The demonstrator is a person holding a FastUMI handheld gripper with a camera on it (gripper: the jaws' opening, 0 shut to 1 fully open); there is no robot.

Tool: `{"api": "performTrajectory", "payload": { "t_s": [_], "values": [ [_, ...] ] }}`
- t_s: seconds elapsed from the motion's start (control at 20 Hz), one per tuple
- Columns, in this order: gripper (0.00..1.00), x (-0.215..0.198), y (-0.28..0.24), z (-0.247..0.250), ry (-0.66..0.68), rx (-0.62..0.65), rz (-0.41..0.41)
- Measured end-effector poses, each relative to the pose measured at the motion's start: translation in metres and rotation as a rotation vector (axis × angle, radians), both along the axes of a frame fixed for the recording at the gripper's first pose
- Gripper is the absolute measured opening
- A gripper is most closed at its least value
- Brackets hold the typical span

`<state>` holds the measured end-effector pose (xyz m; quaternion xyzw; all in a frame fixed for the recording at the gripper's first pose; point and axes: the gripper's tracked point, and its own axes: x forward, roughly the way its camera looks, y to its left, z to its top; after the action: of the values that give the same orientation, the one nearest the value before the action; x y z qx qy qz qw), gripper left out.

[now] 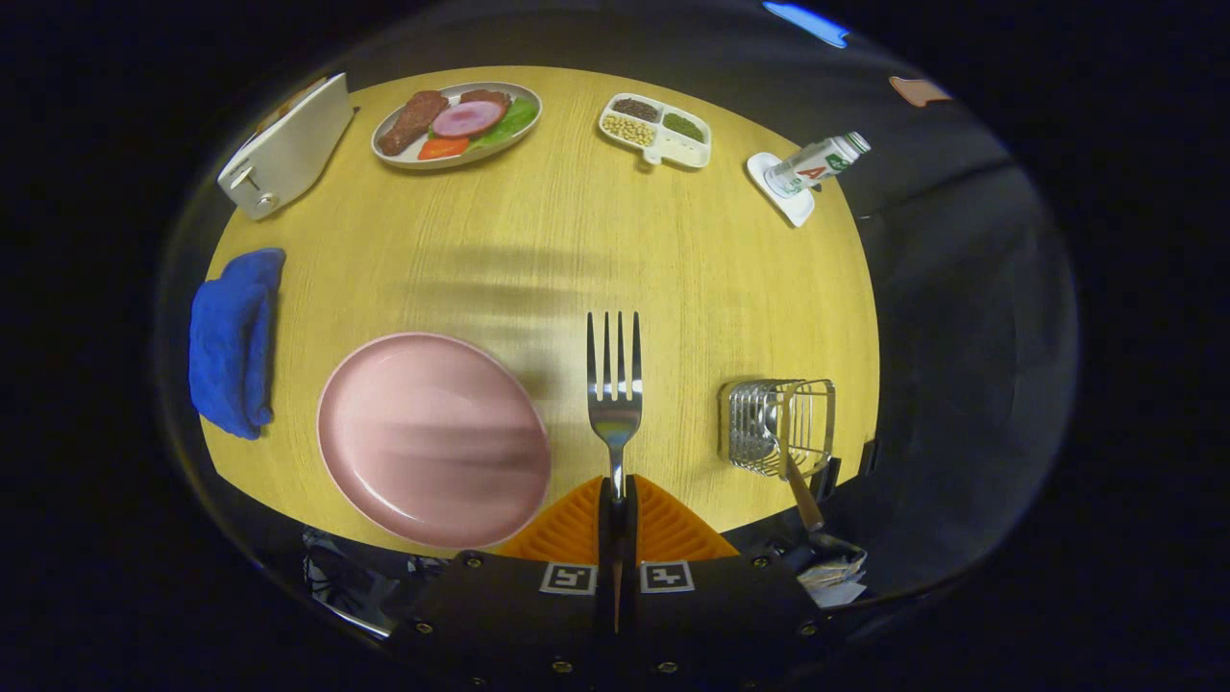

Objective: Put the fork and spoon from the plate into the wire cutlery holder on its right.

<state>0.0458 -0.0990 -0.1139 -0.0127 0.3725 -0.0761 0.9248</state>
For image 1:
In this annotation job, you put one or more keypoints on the grey food plate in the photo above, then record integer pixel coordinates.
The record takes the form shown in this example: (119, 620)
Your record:
(408, 157)

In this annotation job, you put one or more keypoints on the brown steak piece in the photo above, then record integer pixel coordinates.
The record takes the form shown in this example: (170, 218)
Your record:
(411, 123)

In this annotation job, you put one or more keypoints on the blue towel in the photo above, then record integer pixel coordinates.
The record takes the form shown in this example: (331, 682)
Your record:
(231, 346)

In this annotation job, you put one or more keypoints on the black table clamp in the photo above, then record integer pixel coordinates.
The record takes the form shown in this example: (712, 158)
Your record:
(829, 478)
(870, 457)

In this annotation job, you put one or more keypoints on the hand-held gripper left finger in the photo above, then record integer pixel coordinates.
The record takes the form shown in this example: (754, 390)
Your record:
(500, 615)

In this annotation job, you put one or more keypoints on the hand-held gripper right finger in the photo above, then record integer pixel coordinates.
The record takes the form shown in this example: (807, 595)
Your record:
(730, 615)

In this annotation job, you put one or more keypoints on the pink ham slice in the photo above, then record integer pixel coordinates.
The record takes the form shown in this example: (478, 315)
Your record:
(468, 118)

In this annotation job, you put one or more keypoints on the silver fork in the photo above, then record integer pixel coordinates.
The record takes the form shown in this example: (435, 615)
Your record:
(615, 418)

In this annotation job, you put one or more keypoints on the white coaster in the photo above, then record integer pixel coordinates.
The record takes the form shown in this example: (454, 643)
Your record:
(796, 207)

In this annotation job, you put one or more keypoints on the pile of yellow soybeans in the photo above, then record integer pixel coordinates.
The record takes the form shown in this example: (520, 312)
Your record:
(628, 130)

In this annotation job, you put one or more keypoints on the white drink bottle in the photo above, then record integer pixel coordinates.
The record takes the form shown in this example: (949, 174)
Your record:
(815, 165)

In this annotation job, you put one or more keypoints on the pile of dark beans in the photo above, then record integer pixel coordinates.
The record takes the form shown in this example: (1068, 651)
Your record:
(636, 109)

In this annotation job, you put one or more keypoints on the white toaster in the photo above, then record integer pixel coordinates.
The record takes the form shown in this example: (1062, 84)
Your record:
(288, 154)

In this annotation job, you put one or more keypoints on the red tomato slice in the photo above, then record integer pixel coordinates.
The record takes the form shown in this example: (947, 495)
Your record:
(443, 148)

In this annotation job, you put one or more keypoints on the pink plate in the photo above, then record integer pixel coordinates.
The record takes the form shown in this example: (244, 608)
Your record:
(432, 442)

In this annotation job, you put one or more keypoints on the silver spoon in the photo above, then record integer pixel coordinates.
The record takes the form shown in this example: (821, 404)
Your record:
(802, 495)

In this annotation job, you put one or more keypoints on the white divided dish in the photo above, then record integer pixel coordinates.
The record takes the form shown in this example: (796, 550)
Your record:
(684, 152)

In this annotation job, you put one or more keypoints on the small brown meat piece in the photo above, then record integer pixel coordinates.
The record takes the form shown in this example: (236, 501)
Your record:
(483, 97)

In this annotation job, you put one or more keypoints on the green lettuce leaf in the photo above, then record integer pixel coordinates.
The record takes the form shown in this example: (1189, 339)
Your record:
(517, 120)

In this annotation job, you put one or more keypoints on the pile of green beans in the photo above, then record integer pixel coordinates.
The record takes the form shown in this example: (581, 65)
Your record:
(683, 126)

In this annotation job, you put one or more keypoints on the toast slice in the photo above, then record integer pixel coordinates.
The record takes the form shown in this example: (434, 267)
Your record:
(300, 96)

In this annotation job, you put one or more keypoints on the black backdrop cloth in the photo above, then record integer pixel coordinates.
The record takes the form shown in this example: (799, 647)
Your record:
(961, 288)

